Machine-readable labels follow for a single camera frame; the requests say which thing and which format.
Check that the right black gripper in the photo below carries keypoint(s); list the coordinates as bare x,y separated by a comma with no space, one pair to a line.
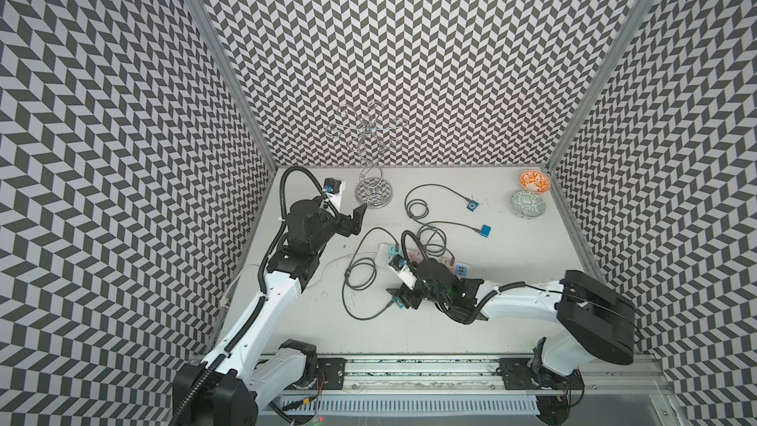
406,296

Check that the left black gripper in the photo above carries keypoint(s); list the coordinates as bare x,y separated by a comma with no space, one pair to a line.
344,227

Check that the teal mp3 player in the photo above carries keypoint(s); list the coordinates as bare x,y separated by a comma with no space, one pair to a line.
485,231

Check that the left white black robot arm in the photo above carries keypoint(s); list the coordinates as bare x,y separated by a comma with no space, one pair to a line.
231,384

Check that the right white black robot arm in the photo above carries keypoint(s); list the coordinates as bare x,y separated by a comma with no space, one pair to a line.
597,322

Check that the green patterned bowl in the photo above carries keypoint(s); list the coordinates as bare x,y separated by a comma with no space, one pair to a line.
528,205

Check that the orange patterned bowl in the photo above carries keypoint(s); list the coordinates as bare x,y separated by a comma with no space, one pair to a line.
535,181

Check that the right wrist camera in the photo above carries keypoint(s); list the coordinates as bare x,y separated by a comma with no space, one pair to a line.
403,270

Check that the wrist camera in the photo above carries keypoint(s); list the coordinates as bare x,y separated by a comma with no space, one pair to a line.
333,189
403,270

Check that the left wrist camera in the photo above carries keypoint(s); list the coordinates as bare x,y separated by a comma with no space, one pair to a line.
333,189

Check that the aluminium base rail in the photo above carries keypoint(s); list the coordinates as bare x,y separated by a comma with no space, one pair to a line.
402,373

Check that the chrome wire cup stand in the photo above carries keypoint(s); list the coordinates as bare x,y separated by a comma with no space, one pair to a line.
373,134

